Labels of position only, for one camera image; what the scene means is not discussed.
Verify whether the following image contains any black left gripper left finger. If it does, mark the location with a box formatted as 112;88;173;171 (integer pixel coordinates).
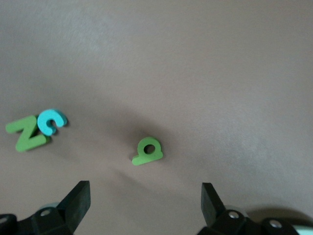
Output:
0;180;91;235

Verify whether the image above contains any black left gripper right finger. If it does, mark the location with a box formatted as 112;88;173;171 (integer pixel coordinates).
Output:
197;182;301;235

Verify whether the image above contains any green foam number six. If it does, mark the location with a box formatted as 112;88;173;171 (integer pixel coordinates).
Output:
131;136;163;166

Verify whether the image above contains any green foam letter N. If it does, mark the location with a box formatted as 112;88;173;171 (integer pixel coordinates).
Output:
5;115;52;153

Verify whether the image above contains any cyan foam letter c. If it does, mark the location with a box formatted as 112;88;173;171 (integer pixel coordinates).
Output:
37;108;68;137

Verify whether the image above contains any mint green plate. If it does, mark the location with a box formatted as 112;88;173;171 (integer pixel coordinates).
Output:
292;224;313;235

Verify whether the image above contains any brown table cover sheet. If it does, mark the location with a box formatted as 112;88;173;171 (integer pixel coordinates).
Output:
0;0;313;235

